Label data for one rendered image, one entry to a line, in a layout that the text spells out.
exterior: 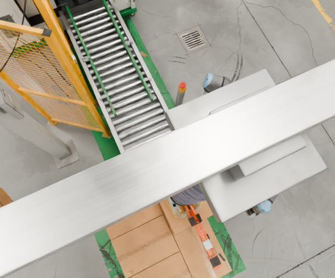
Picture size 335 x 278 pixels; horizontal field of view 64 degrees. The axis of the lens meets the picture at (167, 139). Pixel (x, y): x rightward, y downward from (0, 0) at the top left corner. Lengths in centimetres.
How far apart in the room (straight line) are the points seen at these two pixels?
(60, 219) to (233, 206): 38
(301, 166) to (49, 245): 57
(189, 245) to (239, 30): 322
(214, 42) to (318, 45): 162
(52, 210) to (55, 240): 5
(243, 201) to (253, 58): 383
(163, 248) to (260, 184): 237
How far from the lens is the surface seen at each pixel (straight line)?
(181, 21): 454
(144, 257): 300
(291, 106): 56
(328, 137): 437
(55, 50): 197
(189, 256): 301
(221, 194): 66
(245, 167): 59
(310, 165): 75
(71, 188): 48
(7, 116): 241
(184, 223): 258
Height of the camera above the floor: 351
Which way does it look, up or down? 74 degrees down
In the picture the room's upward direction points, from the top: 9 degrees clockwise
